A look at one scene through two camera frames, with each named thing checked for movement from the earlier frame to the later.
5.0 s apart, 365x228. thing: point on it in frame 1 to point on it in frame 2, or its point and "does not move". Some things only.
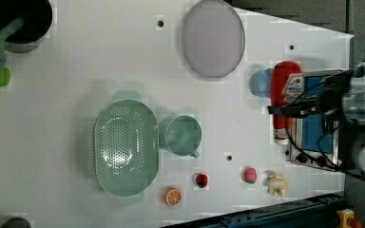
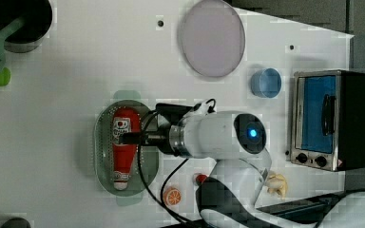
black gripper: (329, 101) to (168, 115)
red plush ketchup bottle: (287, 85) to (124, 121)
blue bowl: (260, 83) does not move
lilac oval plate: (214, 38) does not move
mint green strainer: (126, 147) does not move
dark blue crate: (314, 213) does not move
